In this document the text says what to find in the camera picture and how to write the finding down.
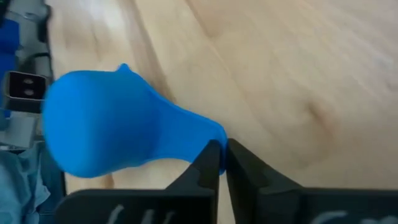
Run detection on bright blue measuring cup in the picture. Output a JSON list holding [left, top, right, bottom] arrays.
[[41, 63, 229, 179]]

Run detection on blue block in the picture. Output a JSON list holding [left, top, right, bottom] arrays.
[[0, 18, 21, 119]]

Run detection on light blue cloth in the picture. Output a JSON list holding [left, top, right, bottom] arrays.
[[0, 141, 67, 224]]

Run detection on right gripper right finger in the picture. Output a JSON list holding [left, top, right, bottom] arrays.
[[225, 138, 398, 224]]

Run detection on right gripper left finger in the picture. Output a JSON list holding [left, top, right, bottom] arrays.
[[54, 139, 223, 224]]

